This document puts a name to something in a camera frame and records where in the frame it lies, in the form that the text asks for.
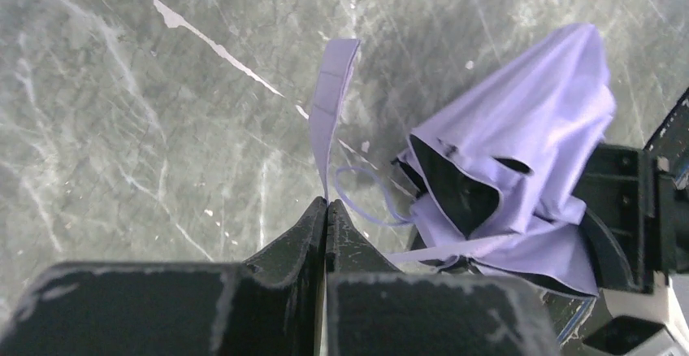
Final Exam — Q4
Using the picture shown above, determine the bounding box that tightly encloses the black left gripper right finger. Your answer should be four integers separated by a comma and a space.
326, 201, 560, 355

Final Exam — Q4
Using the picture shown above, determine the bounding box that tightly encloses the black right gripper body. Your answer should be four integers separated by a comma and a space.
574, 93, 688, 293

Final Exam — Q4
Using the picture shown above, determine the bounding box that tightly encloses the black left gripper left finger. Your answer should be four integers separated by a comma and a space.
1, 198, 327, 355

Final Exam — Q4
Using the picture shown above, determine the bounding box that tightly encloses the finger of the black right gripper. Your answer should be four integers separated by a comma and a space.
541, 292, 596, 345

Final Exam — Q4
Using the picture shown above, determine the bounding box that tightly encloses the lilac folding umbrella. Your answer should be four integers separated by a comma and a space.
307, 22, 618, 298

